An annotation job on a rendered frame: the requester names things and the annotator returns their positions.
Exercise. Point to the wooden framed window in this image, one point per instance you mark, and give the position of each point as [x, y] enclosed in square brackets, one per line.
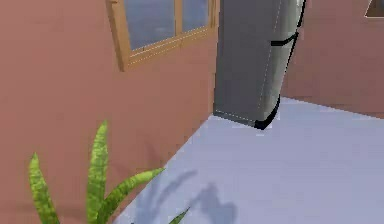
[160, 23]

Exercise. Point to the green house plant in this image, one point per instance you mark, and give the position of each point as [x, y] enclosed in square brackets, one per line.
[98, 186]

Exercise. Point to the pale framed wall picture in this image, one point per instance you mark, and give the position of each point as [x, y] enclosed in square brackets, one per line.
[376, 9]

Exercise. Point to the grey fridge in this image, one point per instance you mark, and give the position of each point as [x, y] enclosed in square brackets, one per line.
[246, 66]

